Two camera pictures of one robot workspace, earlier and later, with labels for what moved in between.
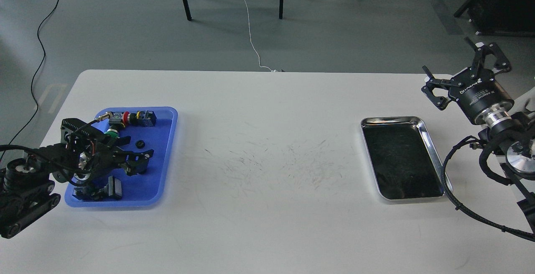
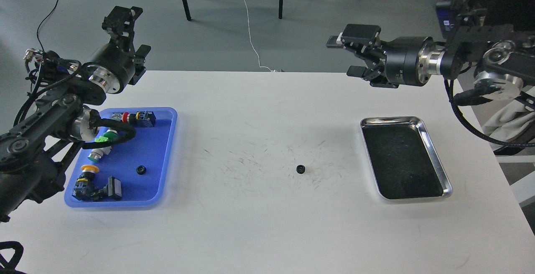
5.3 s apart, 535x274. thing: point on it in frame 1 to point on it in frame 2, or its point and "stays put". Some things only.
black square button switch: [113, 189] stays put
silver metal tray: [405, 162] stays put
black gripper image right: [476, 88] to [402, 60]
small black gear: [140, 144] to [300, 169]
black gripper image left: [95, 153] to [115, 66]
